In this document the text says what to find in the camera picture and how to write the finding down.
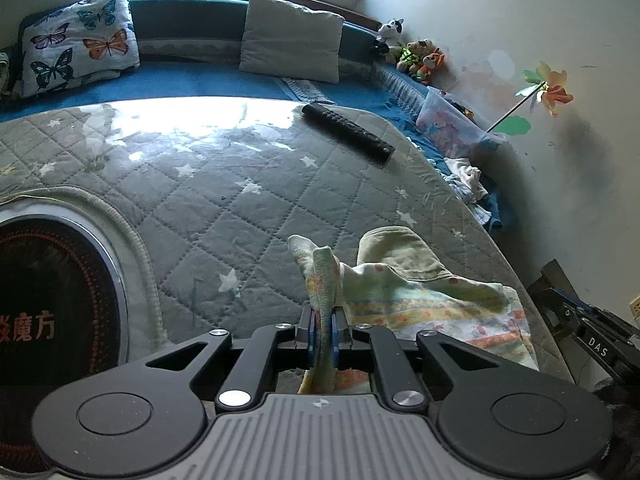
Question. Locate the wall socket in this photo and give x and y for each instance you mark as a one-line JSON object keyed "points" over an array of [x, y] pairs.
{"points": [[635, 307]]}

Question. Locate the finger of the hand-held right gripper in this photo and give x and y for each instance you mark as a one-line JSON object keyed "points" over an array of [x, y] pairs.
{"points": [[597, 345]]}

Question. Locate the orange plush toy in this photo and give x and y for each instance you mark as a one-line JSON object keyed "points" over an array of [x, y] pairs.
{"points": [[431, 67]]}

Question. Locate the black round induction cooktop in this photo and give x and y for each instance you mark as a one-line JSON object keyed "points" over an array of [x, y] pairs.
{"points": [[50, 285]]}

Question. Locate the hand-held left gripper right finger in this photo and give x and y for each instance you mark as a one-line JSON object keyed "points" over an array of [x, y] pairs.
{"points": [[340, 335]]}

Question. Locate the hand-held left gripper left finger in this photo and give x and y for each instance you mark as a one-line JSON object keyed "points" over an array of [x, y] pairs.
{"points": [[316, 335]]}

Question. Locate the white crumpled cloth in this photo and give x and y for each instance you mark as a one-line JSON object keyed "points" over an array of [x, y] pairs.
{"points": [[470, 182]]}

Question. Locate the plain grey pillow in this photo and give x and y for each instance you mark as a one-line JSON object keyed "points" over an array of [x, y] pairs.
{"points": [[292, 40]]}

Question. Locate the clear plastic container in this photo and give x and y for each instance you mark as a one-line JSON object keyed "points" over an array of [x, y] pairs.
{"points": [[450, 125]]}

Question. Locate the black and white cow plush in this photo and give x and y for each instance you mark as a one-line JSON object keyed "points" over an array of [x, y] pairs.
{"points": [[390, 35]]}

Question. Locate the yellow green plush toy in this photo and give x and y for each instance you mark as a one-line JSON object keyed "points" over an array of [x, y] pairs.
{"points": [[412, 57]]}

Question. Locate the colourful pinwheel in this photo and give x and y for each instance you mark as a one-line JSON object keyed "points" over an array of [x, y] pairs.
{"points": [[552, 90]]}

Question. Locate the black remote control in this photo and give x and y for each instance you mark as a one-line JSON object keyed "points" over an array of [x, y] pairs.
{"points": [[345, 127]]}

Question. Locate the blue corner sofa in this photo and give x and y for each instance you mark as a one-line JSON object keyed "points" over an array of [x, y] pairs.
{"points": [[200, 80]]}

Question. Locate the grey cloth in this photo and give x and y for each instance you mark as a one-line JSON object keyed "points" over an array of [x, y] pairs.
{"points": [[6, 72]]}

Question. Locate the butterfly print pillow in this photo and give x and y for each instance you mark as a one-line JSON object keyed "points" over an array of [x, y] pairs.
{"points": [[80, 42]]}

